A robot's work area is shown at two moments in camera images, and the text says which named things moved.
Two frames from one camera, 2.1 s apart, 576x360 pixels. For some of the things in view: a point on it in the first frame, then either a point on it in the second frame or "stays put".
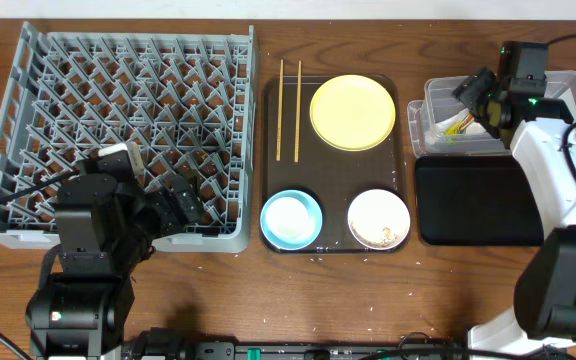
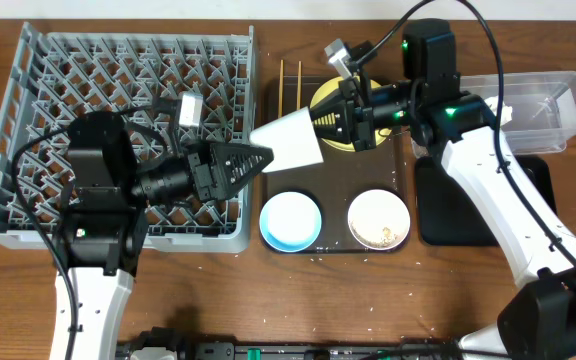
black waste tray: [475, 201] stays put
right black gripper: [469, 90] to [356, 116]
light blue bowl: [291, 219] stays put
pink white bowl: [379, 219] stays put
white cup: [288, 219] to [292, 141]
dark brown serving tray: [334, 177] stays put
